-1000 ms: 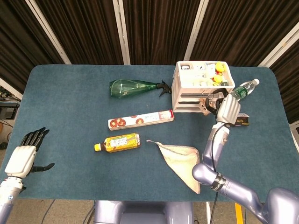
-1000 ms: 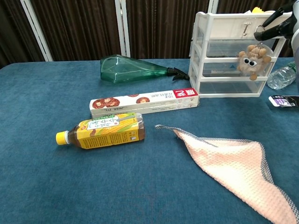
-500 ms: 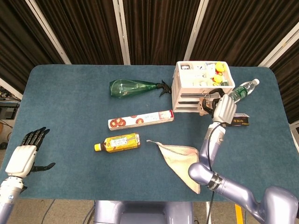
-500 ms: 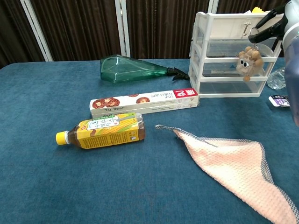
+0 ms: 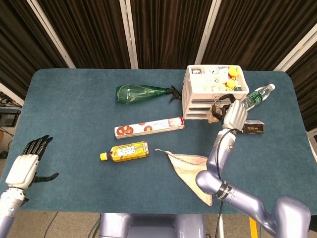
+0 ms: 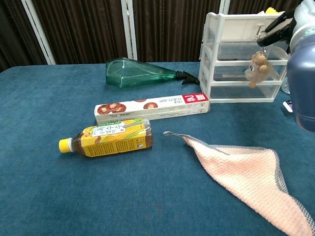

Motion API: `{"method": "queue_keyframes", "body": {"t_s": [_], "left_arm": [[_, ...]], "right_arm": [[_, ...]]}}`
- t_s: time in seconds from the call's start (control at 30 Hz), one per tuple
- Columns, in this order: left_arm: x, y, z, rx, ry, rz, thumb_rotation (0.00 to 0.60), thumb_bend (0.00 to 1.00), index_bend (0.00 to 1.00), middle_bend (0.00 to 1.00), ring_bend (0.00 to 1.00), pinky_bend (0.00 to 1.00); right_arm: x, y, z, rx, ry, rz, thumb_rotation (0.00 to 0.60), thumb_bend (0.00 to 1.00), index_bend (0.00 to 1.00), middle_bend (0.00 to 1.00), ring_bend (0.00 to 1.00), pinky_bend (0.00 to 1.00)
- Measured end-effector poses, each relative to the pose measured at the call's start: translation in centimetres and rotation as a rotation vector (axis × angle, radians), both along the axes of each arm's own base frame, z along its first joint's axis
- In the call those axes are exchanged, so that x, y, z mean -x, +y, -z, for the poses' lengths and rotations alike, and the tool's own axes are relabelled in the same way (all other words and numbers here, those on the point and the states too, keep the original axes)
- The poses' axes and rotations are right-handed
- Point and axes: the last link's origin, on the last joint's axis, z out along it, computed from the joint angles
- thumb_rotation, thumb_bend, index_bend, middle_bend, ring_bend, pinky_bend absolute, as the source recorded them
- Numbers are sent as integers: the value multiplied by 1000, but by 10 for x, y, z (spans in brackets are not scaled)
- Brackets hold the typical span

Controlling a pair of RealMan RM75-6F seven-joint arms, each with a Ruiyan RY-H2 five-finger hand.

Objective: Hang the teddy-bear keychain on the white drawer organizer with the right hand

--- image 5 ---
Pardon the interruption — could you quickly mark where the black electronic equipment box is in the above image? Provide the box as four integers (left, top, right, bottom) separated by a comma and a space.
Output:
0, 109, 21, 127

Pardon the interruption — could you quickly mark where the yellow label tea bottle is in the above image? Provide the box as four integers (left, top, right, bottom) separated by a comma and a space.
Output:
100, 141, 150, 163

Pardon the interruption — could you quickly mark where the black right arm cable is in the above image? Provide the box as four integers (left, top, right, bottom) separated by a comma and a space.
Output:
214, 129, 236, 238

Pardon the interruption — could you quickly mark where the blue felt table cover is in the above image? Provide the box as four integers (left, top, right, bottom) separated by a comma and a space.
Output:
0, 68, 317, 216

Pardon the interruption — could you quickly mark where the green plastic spray bottle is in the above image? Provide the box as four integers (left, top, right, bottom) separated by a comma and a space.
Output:
115, 84, 183, 105

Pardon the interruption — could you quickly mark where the bear keychain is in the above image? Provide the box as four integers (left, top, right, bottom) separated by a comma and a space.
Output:
207, 98, 223, 124

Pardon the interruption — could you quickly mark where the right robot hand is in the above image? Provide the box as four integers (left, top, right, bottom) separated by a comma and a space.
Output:
211, 93, 248, 132

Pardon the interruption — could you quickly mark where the white partition frame post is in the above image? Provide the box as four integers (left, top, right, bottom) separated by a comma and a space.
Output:
0, 82, 25, 106
119, 0, 139, 69
273, 23, 317, 72
194, 0, 222, 65
26, 0, 76, 69

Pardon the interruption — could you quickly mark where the lilac robot torso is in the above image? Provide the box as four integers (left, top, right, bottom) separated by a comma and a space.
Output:
99, 212, 206, 238

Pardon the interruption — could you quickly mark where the white drawer organizer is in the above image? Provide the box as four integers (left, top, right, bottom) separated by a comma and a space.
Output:
181, 64, 250, 120

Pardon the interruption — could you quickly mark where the cream woven dish cloth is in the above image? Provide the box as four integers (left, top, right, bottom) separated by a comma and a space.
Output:
155, 148, 213, 207

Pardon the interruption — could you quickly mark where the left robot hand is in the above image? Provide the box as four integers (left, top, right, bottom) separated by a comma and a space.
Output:
4, 134, 59, 190

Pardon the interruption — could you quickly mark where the clear water bottle green label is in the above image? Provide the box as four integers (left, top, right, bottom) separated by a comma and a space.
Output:
239, 83, 276, 112

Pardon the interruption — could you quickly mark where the long white cling film box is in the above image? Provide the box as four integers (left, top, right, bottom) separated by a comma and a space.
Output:
114, 117, 185, 139

